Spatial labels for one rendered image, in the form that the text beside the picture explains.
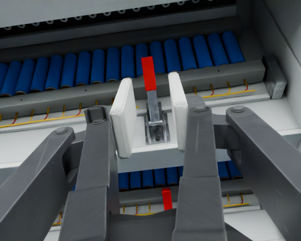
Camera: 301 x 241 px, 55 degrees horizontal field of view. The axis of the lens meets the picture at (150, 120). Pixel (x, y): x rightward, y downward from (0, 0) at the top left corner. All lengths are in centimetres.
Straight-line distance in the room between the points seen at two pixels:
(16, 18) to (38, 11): 2
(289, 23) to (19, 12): 28
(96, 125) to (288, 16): 27
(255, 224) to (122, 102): 35
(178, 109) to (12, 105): 28
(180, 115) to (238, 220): 34
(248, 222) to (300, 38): 27
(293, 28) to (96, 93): 23
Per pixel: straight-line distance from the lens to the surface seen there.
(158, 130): 34
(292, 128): 35
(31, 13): 30
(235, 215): 48
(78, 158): 16
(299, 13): 35
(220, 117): 15
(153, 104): 31
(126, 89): 19
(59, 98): 37
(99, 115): 15
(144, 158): 34
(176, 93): 17
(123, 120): 16
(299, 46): 35
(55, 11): 29
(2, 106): 40
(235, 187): 47
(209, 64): 38
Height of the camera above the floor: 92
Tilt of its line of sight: 31 degrees down
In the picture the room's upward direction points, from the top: 9 degrees counter-clockwise
